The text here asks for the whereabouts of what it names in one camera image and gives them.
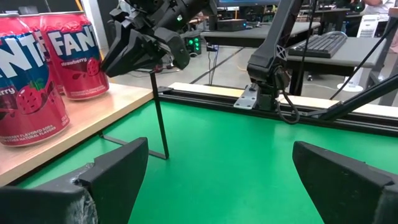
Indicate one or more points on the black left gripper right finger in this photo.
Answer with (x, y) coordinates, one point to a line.
(339, 193)

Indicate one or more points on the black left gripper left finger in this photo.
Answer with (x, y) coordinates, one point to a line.
(118, 186)

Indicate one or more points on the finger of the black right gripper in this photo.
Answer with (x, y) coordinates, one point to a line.
(130, 56)
(175, 49)

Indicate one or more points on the red Fanta soda can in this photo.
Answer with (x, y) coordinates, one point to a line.
(77, 71)
(28, 102)
(32, 23)

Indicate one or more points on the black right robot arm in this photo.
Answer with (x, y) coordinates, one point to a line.
(273, 46)

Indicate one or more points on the black computer with green lights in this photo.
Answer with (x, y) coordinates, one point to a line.
(194, 45)

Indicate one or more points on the small black computer box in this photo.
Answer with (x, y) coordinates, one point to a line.
(231, 25)

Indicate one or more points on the grey monitor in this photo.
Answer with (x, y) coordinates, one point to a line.
(258, 32)

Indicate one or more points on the monitor with blue screen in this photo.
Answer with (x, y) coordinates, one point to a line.
(248, 2)

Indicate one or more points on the white round stand base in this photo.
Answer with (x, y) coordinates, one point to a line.
(349, 85)

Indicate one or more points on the green table mat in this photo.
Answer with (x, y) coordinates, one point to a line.
(233, 155)

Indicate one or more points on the white computer tower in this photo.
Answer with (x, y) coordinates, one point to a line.
(371, 26)

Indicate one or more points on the person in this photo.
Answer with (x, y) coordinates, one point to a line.
(377, 4)

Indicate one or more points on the wooden shelf with black frame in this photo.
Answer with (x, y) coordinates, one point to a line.
(93, 112)

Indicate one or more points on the grey metal base plate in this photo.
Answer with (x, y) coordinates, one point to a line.
(245, 98)

